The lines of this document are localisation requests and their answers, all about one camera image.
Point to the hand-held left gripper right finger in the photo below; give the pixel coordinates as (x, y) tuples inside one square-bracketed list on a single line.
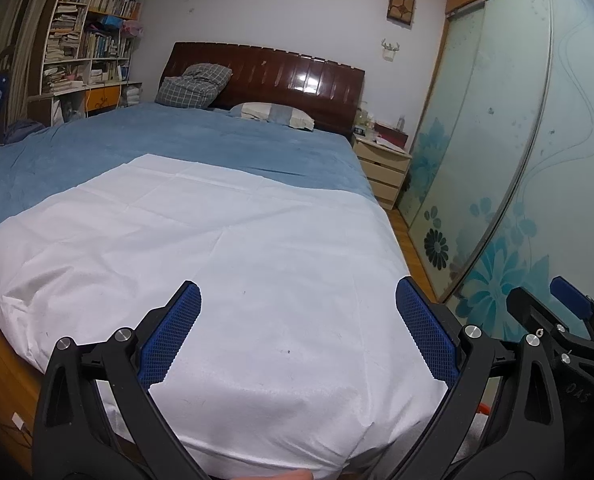
[(424, 330)]

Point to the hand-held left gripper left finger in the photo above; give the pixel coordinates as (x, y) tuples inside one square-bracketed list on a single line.
[(172, 335)]

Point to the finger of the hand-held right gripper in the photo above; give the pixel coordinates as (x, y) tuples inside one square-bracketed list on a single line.
[(532, 310), (572, 297)]

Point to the white bed sheet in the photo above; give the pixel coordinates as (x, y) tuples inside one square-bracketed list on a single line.
[(227, 270)]

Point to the floral sliding wardrobe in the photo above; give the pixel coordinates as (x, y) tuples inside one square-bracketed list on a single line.
[(517, 160)]

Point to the beige nightstand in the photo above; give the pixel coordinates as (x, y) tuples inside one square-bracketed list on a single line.
[(382, 175)]

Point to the white power plug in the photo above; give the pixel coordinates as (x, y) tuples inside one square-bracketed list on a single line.
[(18, 420)]

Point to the blue blanket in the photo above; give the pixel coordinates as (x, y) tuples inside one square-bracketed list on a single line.
[(177, 140)]

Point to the red box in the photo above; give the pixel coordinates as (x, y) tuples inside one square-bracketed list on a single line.
[(392, 136)]

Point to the small clear bottle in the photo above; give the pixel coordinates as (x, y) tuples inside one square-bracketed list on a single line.
[(401, 122)]

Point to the white and blue pillow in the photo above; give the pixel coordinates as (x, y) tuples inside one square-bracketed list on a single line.
[(272, 115)]

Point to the grey checked pillow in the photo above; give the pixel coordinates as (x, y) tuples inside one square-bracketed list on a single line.
[(192, 87)]

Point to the purple blue cloth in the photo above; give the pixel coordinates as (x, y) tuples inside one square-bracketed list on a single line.
[(24, 131)]

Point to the dark wooden headboard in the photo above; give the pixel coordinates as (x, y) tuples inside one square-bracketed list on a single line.
[(277, 75)]

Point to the white bookshelf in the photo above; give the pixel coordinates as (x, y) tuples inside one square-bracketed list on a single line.
[(82, 65)]

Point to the rows of books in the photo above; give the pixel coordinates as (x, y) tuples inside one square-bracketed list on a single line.
[(72, 35)]

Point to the beige curtain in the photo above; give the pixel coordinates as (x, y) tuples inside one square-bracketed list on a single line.
[(12, 15)]

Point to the deer head wall hook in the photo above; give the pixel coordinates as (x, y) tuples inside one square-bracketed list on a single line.
[(391, 50)]

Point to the brown framed wall decoration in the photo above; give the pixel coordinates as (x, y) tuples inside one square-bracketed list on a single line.
[(402, 5)]

